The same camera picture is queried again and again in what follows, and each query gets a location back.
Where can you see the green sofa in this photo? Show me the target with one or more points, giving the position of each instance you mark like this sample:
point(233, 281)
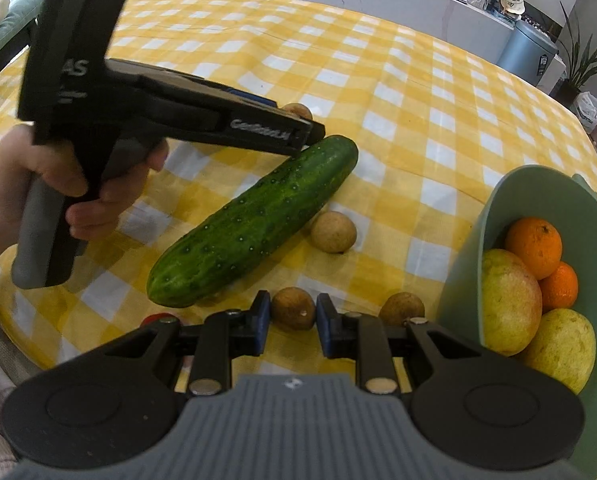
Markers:
point(23, 20)

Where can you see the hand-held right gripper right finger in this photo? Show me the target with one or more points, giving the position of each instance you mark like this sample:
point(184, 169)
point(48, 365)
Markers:
point(323, 322)

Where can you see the person's left hand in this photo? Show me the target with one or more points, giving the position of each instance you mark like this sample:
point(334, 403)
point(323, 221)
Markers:
point(103, 210)

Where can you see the potted long-leaf plant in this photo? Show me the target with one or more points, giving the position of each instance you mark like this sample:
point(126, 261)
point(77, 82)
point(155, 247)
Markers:
point(578, 67)

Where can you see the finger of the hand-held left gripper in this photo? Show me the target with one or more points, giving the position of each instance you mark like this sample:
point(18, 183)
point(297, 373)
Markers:
point(178, 85)
point(238, 127)

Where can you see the medium orange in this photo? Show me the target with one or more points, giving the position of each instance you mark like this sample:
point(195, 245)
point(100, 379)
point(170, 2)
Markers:
point(561, 287)

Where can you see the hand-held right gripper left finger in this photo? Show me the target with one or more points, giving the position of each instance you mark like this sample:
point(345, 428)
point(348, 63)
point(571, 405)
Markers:
point(263, 320)

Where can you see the green bowl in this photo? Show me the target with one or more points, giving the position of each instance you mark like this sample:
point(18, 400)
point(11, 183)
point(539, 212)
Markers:
point(478, 200)

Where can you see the red cherry tomato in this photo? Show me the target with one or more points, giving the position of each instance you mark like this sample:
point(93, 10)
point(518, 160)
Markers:
point(158, 318)

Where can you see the white plastic bag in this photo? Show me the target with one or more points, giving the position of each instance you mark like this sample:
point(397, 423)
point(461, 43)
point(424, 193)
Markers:
point(589, 110)

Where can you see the green cucumber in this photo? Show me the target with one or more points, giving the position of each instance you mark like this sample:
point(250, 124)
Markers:
point(253, 220)

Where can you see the grey blue trash can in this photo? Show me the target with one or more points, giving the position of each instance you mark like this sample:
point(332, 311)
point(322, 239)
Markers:
point(523, 55)

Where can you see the yellow checked tablecloth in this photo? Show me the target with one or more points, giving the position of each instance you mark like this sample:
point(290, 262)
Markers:
point(378, 60)

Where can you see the large orange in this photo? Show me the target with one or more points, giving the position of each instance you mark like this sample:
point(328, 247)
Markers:
point(533, 247)

